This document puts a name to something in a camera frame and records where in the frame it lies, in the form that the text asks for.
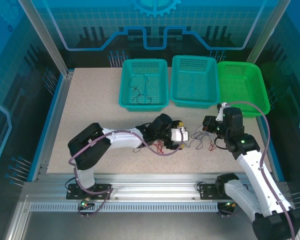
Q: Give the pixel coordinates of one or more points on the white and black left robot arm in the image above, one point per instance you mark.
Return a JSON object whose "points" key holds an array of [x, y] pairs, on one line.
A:
{"points": [[125, 138]]}

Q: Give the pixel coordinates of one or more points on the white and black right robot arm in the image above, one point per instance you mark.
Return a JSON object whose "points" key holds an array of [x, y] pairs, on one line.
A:
{"points": [[252, 162]]}

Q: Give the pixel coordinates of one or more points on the green plastic mesh basket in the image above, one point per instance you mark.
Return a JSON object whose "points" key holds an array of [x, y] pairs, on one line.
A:
{"points": [[240, 82]]}

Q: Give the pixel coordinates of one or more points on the teal plastic mesh basket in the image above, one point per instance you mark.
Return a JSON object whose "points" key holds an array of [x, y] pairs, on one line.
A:
{"points": [[125, 75], [195, 82]]}

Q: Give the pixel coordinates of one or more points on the small LED connector board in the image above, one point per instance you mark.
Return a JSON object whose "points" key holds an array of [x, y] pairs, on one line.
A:
{"points": [[230, 205], [84, 203]]}

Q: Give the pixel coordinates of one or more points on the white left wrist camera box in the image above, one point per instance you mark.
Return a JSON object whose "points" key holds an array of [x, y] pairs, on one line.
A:
{"points": [[177, 135]]}

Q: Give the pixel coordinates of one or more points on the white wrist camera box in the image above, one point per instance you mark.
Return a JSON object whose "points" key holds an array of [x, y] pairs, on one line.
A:
{"points": [[177, 135], [220, 115]]}

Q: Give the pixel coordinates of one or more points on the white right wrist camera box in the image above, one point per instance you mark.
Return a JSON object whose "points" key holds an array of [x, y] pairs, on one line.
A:
{"points": [[220, 115]]}

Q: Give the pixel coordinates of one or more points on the aluminium frame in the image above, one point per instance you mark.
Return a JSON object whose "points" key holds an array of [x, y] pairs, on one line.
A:
{"points": [[152, 180]]}

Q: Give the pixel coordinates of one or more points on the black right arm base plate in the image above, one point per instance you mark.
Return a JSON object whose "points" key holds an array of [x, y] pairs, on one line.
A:
{"points": [[206, 191]]}

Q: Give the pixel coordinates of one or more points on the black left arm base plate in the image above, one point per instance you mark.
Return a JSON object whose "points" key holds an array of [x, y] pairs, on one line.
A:
{"points": [[102, 187]]}

